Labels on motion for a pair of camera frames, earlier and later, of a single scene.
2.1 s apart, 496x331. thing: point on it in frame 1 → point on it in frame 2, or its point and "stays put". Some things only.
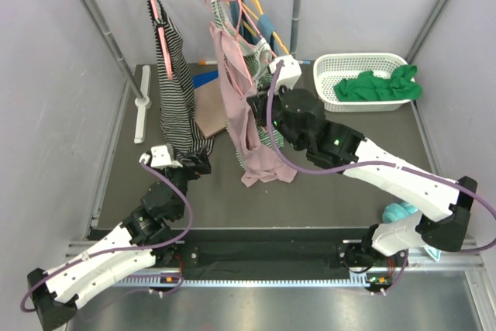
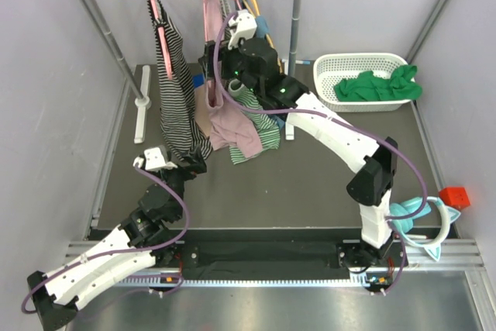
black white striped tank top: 182,136 stays put
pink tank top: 258,166 → 235,122
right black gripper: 259,103 → 208,60
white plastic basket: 331,69 stays put
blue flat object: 202,78 stays put
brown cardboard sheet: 210,109 stays put
